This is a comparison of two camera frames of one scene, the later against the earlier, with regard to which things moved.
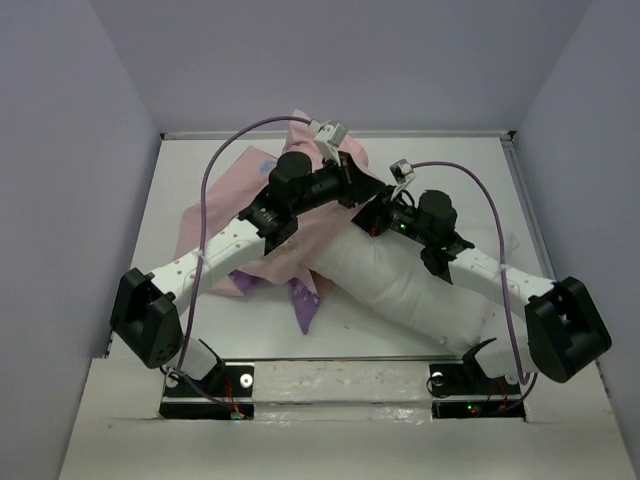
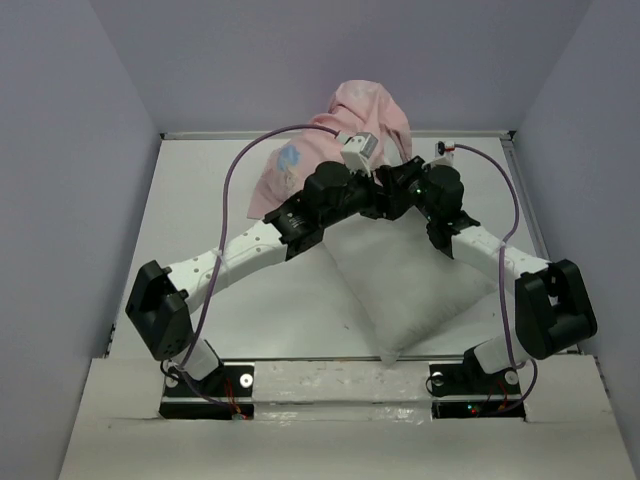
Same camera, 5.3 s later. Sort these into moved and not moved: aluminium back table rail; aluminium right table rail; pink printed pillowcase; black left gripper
Moved: pink printed pillowcase
Not moved: aluminium back table rail; black left gripper; aluminium right table rail
